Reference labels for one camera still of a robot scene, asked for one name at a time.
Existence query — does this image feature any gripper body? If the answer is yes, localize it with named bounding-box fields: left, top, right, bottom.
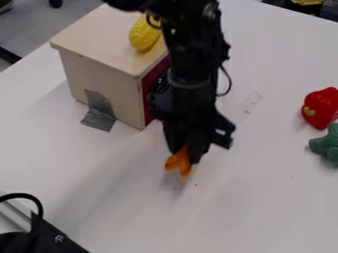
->
left=148, top=72, right=238, bottom=150

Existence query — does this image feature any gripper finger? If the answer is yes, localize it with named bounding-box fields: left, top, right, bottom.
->
left=187, top=131, right=213, bottom=166
left=163, top=129, right=188, bottom=156

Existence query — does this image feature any orange toy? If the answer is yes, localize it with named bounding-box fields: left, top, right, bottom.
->
left=163, top=143, right=195, bottom=178

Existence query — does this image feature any drawer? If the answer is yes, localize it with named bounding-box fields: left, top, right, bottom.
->
left=139, top=54, right=172, bottom=127

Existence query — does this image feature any grey tape piece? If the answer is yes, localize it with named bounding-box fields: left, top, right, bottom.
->
left=79, top=88, right=120, bottom=133

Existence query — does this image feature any yellow toy corn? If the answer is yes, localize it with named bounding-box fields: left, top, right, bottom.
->
left=127, top=13, right=164, bottom=52

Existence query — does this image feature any cabinet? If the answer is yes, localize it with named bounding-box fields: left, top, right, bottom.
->
left=48, top=3, right=172, bottom=131

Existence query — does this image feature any green toy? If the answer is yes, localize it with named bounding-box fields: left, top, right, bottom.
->
left=307, top=123, right=338, bottom=168

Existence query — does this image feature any red toy pepper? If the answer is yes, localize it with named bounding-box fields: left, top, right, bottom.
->
left=299, top=86, right=338, bottom=130

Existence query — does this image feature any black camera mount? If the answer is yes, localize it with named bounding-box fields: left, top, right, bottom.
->
left=0, top=193, right=92, bottom=253

